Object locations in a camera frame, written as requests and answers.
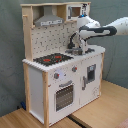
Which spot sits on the red stove knob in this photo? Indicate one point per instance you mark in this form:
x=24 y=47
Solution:
x=74 y=69
x=56 y=75

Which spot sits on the grey range hood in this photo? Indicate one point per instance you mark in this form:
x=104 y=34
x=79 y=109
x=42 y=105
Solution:
x=48 y=18

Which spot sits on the black toy faucet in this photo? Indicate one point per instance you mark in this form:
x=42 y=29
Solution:
x=71 y=44

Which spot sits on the grey cabinet door handle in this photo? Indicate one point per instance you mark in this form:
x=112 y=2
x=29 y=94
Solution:
x=84 y=83

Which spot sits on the wooden toy kitchen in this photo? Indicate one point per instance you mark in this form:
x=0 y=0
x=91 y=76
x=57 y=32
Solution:
x=40 y=84

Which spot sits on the toy oven door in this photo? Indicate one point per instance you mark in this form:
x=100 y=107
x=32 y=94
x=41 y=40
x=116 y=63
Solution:
x=64 y=97

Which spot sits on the grey toy sink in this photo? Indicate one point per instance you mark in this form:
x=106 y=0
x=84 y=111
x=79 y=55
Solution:
x=79 y=51

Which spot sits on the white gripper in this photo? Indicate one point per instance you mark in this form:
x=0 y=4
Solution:
x=83 y=44

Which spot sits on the toy microwave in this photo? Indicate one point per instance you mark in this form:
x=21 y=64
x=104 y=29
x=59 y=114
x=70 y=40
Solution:
x=75 y=10

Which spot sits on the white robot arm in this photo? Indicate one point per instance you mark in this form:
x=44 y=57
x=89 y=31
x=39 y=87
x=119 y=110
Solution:
x=89 y=28

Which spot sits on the grey ice dispenser panel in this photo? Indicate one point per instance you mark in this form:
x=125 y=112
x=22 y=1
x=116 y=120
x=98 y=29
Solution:
x=91 y=73

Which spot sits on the black stovetop with red burners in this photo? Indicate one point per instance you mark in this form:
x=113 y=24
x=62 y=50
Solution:
x=52 y=59

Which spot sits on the left red stove knob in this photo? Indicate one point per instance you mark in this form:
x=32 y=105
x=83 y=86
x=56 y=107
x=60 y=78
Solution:
x=56 y=75

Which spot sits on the right red stove knob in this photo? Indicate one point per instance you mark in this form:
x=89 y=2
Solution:
x=74 y=69

